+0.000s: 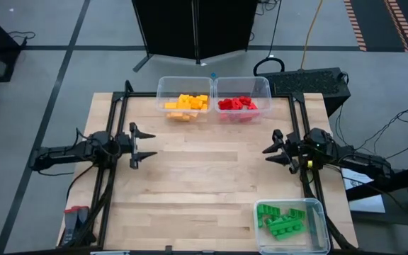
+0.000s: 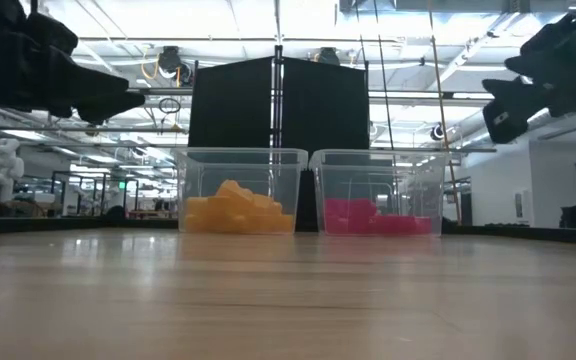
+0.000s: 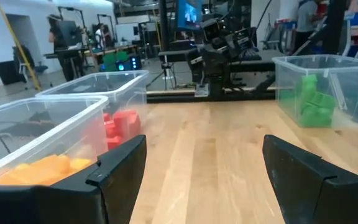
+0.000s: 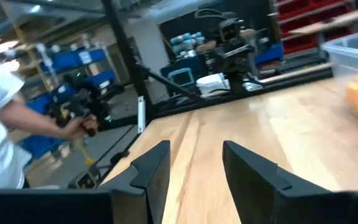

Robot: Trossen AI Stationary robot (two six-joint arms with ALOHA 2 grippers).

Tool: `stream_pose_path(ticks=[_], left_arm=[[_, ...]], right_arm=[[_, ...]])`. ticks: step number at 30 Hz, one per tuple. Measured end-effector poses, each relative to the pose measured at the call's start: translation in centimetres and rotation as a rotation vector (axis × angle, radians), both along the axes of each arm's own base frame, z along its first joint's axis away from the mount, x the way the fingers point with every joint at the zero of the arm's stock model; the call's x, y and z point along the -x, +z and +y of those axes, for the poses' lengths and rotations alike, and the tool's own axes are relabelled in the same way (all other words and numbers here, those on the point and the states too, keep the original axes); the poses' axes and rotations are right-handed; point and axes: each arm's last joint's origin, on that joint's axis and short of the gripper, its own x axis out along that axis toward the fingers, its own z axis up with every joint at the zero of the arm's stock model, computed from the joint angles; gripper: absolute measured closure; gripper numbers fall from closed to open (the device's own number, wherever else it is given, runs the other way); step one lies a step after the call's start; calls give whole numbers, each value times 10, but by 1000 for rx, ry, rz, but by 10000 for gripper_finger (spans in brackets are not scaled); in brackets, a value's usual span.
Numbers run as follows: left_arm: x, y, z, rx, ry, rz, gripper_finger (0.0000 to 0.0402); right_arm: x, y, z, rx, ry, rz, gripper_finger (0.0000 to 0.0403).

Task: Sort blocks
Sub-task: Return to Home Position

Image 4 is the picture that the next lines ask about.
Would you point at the clear plastic bin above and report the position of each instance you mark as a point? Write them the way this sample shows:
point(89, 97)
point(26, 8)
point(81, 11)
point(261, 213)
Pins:
point(353, 56)

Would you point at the silver metal bracket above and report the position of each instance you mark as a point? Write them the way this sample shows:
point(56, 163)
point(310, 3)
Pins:
point(141, 115)

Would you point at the pale blue rolls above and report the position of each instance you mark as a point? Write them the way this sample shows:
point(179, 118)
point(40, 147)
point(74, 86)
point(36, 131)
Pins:
point(185, 40)

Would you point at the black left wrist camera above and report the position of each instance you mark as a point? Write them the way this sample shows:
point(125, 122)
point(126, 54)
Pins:
point(231, 30)

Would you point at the person's hand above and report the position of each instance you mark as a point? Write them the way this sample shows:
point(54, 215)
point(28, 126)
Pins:
point(76, 129)

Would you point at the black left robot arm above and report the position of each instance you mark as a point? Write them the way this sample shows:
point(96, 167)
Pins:
point(238, 82)

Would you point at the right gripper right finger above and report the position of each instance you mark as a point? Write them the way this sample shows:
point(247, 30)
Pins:
point(253, 186)

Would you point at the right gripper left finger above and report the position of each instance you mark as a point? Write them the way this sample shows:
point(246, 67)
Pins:
point(148, 186)

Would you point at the white box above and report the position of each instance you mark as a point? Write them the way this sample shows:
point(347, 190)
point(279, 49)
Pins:
point(211, 82)

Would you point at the teal screen device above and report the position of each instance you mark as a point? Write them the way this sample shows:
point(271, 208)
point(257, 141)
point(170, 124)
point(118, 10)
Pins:
point(181, 77)

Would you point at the wooden board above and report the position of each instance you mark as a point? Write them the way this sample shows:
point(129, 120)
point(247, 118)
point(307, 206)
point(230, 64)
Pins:
point(337, 21)

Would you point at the yellow tipped tool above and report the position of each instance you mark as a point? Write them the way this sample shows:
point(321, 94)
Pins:
point(89, 161)

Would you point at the person's forearm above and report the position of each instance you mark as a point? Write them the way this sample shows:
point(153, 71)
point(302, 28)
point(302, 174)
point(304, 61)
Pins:
point(30, 121)

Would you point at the red storage rack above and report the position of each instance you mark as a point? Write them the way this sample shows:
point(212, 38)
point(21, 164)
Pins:
point(300, 43)

